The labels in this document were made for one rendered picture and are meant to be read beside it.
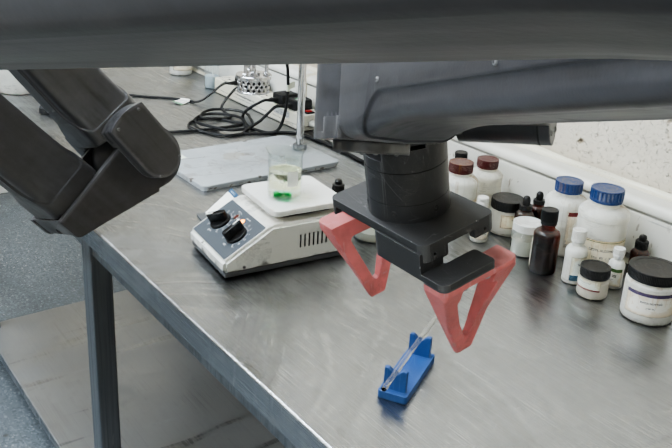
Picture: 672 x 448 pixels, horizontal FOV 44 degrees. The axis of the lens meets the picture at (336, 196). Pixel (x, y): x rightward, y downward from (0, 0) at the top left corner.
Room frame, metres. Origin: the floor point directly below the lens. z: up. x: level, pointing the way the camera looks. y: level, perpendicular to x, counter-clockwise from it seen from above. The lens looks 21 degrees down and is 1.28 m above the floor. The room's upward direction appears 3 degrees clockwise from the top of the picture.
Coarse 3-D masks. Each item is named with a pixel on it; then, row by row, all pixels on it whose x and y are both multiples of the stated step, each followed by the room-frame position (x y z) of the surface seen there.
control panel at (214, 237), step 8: (232, 200) 1.15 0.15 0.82; (224, 208) 1.14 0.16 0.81; (232, 208) 1.13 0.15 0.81; (240, 208) 1.13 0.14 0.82; (232, 216) 1.11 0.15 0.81; (240, 216) 1.11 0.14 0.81; (248, 216) 1.10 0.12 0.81; (200, 224) 1.13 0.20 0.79; (208, 224) 1.12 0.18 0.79; (248, 224) 1.08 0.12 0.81; (256, 224) 1.07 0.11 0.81; (200, 232) 1.11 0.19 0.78; (208, 232) 1.10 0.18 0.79; (216, 232) 1.09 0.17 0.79; (248, 232) 1.06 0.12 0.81; (256, 232) 1.06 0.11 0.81; (208, 240) 1.08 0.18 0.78; (216, 240) 1.07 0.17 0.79; (224, 240) 1.07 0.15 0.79; (240, 240) 1.05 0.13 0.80; (248, 240) 1.04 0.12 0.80; (216, 248) 1.05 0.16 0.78; (224, 248) 1.05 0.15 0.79; (232, 248) 1.04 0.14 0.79; (224, 256) 1.03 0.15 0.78
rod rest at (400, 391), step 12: (408, 348) 0.84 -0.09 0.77; (420, 348) 0.84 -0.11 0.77; (408, 360) 0.83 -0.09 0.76; (420, 360) 0.83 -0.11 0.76; (432, 360) 0.83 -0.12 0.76; (384, 372) 0.77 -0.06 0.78; (408, 372) 0.76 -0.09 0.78; (420, 372) 0.80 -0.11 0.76; (396, 384) 0.76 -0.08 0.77; (408, 384) 0.78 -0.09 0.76; (384, 396) 0.76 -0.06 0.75; (396, 396) 0.76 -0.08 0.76; (408, 396) 0.76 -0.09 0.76
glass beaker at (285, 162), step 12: (276, 156) 1.10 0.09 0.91; (288, 156) 1.10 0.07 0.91; (300, 156) 1.11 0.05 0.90; (276, 168) 1.10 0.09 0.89; (288, 168) 1.10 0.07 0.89; (300, 168) 1.11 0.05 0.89; (276, 180) 1.10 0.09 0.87; (288, 180) 1.10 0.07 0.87; (300, 180) 1.11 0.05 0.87; (276, 192) 1.10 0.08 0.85; (288, 192) 1.10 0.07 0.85; (300, 192) 1.12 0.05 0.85
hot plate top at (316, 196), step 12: (312, 180) 1.20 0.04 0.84; (252, 192) 1.13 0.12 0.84; (264, 192) 1.14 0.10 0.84; (312, 192) 1.15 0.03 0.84; (324, 192) 1.15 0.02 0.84; (264, 204) 1.09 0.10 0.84; (276, 204) 1.09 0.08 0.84; (288, 204) 1.09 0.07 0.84; (300, 204) 1.10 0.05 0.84; (312, 204) 1.10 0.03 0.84; (324, 204) 1.10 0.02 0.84; (276, 216) 1.07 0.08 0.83
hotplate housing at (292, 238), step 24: (264, 216) 1.09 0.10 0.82; (288, 216) 1.09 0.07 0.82; (312, 216) 1.10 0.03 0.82; (192, 240) 1.13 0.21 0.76; (264, 240) 1.05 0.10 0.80; (288, 240) 1.07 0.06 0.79; (312, 240) 1.09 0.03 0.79; (216, 264) 1.04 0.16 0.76; (240, 264) 1.03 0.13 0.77; (264, 264) 1.05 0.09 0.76; (288, 264) 1.07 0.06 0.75
